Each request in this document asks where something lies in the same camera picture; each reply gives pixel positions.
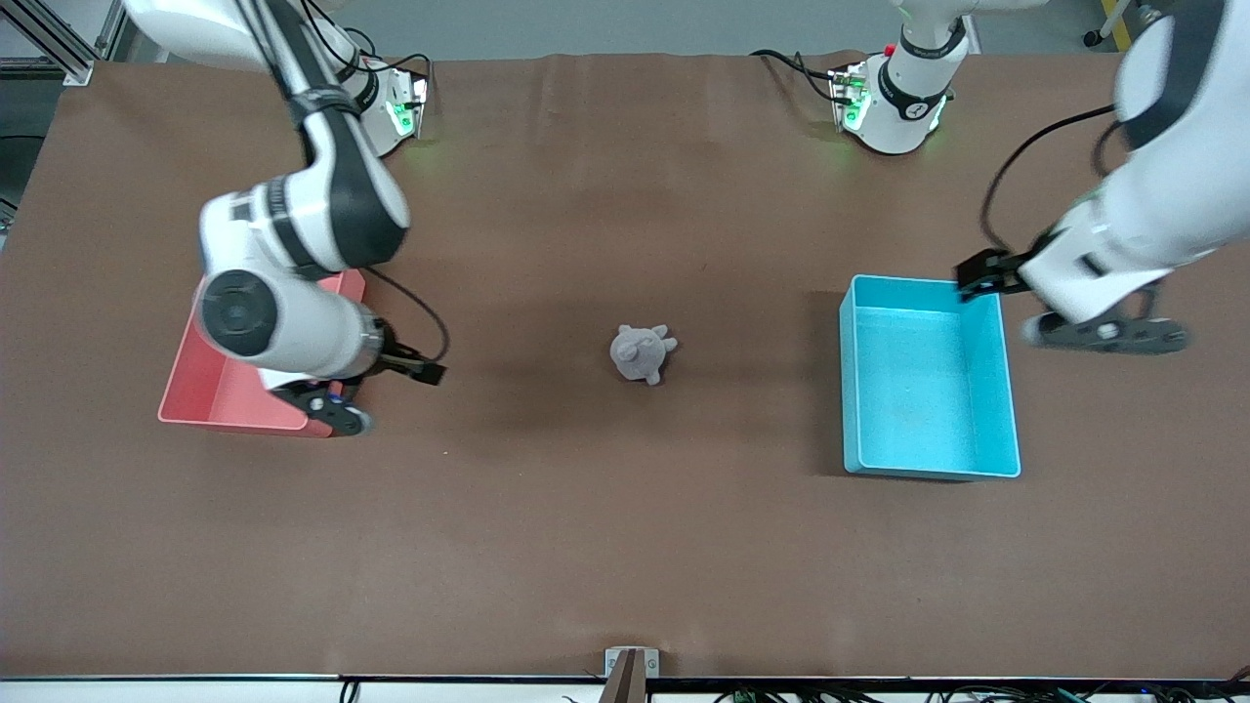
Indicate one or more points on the aluminium frame profile with foot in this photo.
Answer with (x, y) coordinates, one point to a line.
(59, 44)

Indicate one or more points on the pink plastic box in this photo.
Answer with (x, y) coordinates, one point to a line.
(210, 391)

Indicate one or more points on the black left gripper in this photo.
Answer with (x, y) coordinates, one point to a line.
(1008, 272)

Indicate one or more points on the plain grey plush toy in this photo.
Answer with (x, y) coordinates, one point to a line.
(640, 353)

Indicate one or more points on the white table edge rail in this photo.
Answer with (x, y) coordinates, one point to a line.
(195, 693)

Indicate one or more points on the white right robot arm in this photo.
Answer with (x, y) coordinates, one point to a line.
(293, 322)

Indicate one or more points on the slim aluminium frame profile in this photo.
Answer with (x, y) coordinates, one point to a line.
(109, 24)

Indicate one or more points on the small metal edge bracket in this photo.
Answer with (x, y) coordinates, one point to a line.
(615, 662)

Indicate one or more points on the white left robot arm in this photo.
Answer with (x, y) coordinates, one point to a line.
(1162, 195)

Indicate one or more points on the white stand leg with caster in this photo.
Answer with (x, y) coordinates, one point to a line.
(1092, 39)

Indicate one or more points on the blue plastic box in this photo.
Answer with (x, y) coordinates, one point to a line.
(918, 391)

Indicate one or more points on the brown table cover sheet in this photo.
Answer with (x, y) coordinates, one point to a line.
(625, 195)

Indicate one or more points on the brown upright post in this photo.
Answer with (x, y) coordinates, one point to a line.
(627, 683)

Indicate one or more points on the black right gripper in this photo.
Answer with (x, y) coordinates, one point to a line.
(395, 358)

